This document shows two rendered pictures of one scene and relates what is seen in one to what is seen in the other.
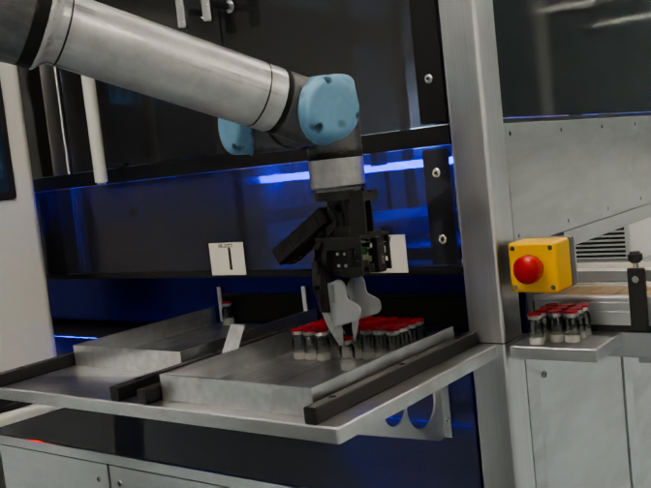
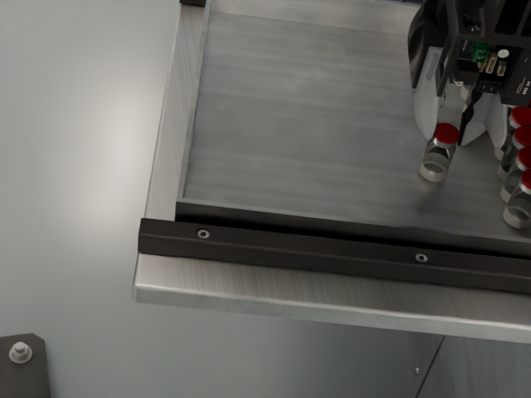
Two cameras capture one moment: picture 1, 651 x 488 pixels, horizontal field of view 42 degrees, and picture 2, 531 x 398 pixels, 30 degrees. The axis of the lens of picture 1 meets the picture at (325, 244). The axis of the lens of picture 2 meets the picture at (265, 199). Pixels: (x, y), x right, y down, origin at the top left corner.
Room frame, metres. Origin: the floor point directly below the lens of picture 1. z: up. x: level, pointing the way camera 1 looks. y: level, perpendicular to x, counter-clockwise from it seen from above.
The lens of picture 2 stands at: (0.71, -0.34, 1.44)
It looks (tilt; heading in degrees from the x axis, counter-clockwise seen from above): 48 degrees down; 48
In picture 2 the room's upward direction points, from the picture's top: 10 degrees clockwise
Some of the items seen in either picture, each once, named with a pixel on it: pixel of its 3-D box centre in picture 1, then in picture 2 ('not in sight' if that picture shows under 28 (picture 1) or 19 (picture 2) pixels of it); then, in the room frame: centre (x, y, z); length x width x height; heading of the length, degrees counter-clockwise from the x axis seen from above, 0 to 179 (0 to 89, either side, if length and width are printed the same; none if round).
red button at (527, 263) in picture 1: (529, 268); not in sight; (1.18, -0.28, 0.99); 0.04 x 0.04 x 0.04; 53
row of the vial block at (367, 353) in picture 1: (349, 342); (514, 125); (1.25, -0.02, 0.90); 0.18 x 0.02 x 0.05; 52
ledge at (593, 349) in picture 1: (570, 343); not in sight; (1.24, -0.34, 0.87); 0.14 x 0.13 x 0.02; 143
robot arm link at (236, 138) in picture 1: (270, 122); not in sight; (1.10, 0.05, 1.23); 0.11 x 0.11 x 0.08; 29
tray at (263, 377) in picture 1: (314, 361); (404, 118); (1.18, 0.03, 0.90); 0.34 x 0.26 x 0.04; 142
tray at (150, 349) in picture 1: (200, 335); not in sight; (1.48, 0.24, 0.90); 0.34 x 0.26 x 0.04; 143
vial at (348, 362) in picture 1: (347, 354); (438, 154); (1.18, -0.01, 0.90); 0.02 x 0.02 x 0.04
